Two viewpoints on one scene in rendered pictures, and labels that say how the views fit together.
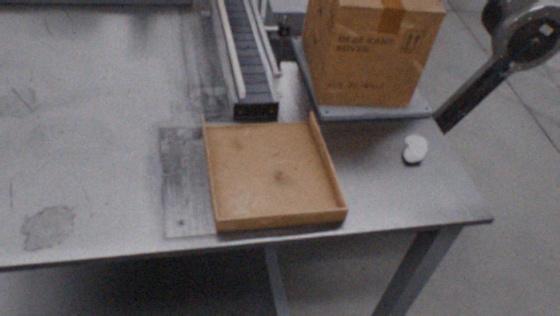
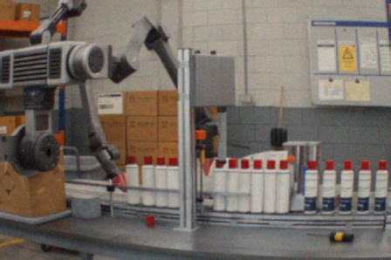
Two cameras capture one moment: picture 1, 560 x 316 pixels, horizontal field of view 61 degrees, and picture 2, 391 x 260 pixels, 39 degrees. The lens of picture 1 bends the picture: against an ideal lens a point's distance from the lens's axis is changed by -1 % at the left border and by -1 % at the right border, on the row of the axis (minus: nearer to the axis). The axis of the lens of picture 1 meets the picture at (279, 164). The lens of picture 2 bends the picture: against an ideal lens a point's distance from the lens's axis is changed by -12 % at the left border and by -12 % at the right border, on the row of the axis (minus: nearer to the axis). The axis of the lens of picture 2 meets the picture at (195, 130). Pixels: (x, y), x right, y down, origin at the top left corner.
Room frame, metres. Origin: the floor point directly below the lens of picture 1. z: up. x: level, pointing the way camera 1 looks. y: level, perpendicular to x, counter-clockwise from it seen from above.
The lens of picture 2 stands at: (3.32, -1.42, 1.32)
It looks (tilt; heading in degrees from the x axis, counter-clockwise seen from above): 3 degrees down; 133
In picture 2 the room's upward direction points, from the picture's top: 1 degrees counter-clockwise
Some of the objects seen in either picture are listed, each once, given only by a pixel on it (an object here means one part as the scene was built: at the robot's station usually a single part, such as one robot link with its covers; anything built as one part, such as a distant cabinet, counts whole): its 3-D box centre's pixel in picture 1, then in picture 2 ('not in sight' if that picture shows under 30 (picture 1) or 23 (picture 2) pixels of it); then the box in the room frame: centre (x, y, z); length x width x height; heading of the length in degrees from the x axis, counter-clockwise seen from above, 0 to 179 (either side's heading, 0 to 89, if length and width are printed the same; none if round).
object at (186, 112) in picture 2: not in sight; (186, 140); (1.75, 0.22, 1.16); 0.04 x 0.04 x 0.67; 19
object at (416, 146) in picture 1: (414, 148); not in sight; (0.85, -0.30, 0.85); 0.08 x 0.07 x 0.04; 134
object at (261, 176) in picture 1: (269, 164); not in sight; (0.71, 0.02, 0.85); 0.30 x 0.26 x 0.04; 19
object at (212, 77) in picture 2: not in sight; (209, 80); (1.79, 0.30, 1.38); 0.17 x 0.10 x 0.19; 74
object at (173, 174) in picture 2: not in sight; (173, 182); (1.58, 0.32, 0.98); 0.05 x 0.05 x 0.20
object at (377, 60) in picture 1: (363, 27); (24, 179); (1.12, -0.15, 0.99); 0.30 x 0.24 x 0.27; 13
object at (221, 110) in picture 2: not in sight; (222, 135); (1.85, 0.30, 1.18); 0.04 x 0.04 x 0.21
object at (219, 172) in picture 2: not in sight; (219, 185); (1.76, 0.38, 0.98); 0.05 x 0.05 x 0.20
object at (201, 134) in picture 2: not in sight; (202, 169); (1.73, 0.31, 1.05); 0.10 x 0.04 x 0.33; 109
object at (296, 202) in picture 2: not in sight; (301, 176); (2.03, 0.57, 1.01); 0.14 x 0.13 x 0.26; 19
